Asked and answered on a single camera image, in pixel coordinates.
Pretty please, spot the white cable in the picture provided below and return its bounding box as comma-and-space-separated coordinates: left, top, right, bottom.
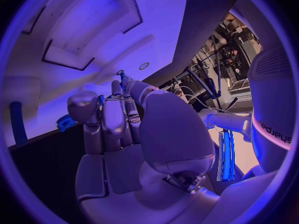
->
173, 86, 237, 115

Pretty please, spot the blue long cylinder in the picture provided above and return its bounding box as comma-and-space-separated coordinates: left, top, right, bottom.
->
8, 101, 29, 146

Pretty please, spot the white task board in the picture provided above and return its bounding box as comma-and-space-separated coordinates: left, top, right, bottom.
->
2, 0, 241, 150

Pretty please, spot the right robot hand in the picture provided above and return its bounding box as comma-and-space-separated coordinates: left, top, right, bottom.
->
66, 74, 221, 224

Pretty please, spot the tripod stand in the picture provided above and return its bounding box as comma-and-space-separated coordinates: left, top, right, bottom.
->
185, 35, 223, 112

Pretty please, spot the blue gear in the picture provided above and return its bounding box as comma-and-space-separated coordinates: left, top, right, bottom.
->
55, 114, 78, 133

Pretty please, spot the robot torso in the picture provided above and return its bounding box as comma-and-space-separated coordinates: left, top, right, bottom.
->
247, 46, 294, 173

